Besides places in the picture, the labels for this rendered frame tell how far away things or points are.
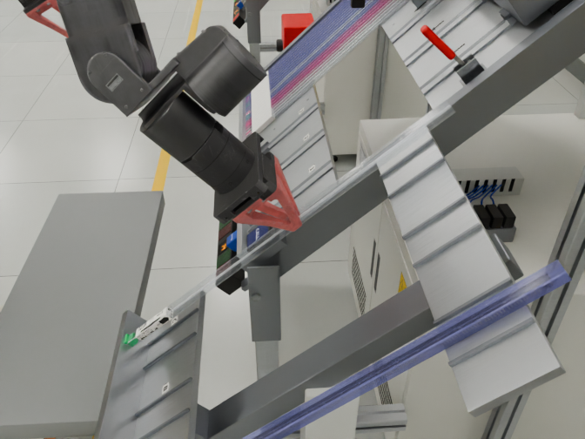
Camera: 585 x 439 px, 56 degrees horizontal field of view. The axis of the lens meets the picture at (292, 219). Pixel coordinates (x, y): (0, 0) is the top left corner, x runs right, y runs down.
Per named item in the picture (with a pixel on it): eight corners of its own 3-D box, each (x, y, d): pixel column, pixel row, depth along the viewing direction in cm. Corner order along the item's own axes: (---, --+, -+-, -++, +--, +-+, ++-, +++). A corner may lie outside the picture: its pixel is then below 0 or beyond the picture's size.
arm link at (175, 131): (132, 111, 56) (129, 133, 51) (178, 62, 54) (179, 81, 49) (184, 152, 59) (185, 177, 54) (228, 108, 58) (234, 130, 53)
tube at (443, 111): (132, 347, 74) (125, 344, 73) (133, 339, 75) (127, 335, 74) (455, 112, 55) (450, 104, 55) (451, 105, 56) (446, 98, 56)
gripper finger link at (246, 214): (315, 185, 65) (261, 136, 61) (323, 223, 60) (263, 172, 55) (273, 218, 68) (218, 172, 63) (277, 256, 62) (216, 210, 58)
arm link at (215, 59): (108, 63, 57) (78, 71, 49) (183, -21, 54) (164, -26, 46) (193, 145, 60) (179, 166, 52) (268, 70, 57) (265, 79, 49)
